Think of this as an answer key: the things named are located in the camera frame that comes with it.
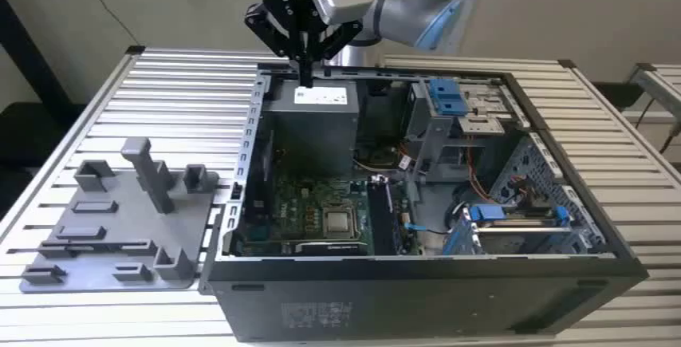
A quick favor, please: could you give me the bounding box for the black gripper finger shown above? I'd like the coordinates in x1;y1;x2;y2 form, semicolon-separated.
306;21;364;87
244;2;309;87

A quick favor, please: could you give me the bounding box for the silver CPU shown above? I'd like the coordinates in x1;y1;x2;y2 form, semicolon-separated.
325;210;356;239

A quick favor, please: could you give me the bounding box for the black open PC case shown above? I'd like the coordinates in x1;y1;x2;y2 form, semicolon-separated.
197;62;650;343

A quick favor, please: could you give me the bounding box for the metal slat side table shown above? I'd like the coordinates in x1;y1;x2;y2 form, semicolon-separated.
621;62;681;124

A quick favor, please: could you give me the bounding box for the blue disk carrier clip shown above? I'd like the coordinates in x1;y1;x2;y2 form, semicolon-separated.
428;78;468;117

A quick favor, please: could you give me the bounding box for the black graphics card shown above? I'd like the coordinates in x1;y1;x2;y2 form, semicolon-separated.
293;242;369;255

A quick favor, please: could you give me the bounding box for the grey power supply unit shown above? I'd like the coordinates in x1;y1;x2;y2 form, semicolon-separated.
262;79;362;176

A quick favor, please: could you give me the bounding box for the black box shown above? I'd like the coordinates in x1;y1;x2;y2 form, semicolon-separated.
593;81;642;112

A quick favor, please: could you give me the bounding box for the black RAM stick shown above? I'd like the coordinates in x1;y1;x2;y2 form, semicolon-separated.
40;241;152;250
384;182;404;253

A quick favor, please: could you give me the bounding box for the grey plastic parts rack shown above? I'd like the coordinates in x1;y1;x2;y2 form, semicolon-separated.
18;136;222;294

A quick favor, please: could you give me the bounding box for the green motherboard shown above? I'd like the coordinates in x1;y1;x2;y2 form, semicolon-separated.
230;175;421;257

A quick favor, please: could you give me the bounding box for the grey metal drive cage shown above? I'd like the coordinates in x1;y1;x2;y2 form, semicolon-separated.
404;77;533;183

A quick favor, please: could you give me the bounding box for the black slanted stand pole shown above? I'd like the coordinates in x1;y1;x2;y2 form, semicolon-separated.
0;0;74;105

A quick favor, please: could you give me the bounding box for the orange wire bundle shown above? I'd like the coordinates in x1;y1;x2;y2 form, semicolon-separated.
462;145;498;204

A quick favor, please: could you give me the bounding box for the blue disk carrier with disk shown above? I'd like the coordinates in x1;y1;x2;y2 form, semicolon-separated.
445;204;573;255

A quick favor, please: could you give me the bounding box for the yellow and black wire bundle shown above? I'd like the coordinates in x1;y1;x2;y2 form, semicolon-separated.
350;143;414;172

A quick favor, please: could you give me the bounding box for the black RAM slot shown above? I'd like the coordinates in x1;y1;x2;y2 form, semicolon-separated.
366;181;389;255

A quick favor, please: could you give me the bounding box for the thin black wall cable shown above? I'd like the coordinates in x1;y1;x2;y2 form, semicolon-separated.
77;0;142;47

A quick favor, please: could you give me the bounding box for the black CPU socket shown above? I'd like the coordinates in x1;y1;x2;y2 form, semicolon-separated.
317;201;361;241

